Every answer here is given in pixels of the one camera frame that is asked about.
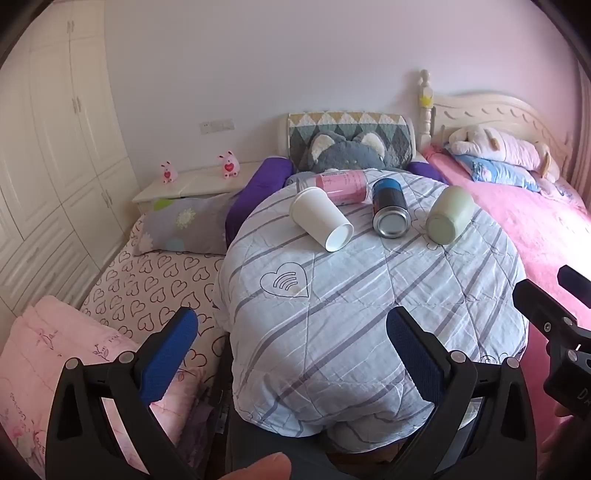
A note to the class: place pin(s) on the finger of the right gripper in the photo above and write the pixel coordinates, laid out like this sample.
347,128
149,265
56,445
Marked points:
546,314
572,281

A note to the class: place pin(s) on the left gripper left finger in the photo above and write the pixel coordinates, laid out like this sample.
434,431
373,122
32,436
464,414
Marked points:
80,442

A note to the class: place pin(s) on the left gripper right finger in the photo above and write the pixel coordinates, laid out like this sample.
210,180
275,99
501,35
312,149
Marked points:
482,424

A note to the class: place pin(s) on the pink labelled glass jar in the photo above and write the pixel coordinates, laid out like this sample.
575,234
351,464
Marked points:
344,187

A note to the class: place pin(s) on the pale green ceramic cup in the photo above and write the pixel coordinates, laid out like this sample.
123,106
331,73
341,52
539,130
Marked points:
450,215

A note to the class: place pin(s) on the white paper cup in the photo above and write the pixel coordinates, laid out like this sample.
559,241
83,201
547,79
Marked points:
314,212

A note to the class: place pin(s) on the person right hand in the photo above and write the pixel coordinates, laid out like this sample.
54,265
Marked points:
568,434

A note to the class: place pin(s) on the person left hand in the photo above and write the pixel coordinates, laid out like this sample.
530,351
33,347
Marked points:
273,467

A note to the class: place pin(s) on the pink fleece blanket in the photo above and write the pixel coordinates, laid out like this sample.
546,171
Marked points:
548,235

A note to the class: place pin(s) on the pink folded quilt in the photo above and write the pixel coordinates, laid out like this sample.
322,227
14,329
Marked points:
41,340

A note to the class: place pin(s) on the heart patterned sheet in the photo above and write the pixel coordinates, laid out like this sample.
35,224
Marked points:
137,295

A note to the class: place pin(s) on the blue cartoon pillow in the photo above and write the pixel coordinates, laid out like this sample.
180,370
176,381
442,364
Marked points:
489,171

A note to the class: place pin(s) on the white pink plush dog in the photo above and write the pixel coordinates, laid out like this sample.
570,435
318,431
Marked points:
491,144

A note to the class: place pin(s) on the black blue metal can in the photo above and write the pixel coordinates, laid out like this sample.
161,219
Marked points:
391,216

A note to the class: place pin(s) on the cream wooden headboard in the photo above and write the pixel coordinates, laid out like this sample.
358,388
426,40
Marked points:
442,115

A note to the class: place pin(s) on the grey floral pillow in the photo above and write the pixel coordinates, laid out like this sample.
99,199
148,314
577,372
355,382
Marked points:
186,225

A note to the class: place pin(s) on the striped grey white quilt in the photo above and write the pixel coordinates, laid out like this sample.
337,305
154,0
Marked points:
307,327

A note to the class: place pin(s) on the diamond patterned quilted cushion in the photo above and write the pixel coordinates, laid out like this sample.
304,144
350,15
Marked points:
396,131

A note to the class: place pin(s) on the white wardrobe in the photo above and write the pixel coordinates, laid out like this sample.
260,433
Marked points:
67,183

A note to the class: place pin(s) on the pink bunny figurine left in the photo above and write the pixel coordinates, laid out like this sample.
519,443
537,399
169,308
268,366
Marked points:
169,173

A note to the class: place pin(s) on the pink bunny figurine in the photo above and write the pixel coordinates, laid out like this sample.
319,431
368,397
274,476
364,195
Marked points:
169,173
230,165

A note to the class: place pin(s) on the white bedside table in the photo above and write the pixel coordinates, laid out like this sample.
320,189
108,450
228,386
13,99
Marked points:
195,183

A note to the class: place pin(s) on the grey plush bear pillow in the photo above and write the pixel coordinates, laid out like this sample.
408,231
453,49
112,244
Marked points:
331,151

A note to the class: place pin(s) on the pink bunny figurine right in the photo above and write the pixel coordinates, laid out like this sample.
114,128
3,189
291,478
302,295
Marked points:
230,165

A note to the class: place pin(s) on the purple bed sheet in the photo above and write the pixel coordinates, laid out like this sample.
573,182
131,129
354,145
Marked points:
274,173

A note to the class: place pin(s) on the white wall socket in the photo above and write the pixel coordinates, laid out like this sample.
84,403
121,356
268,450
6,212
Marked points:
216,126

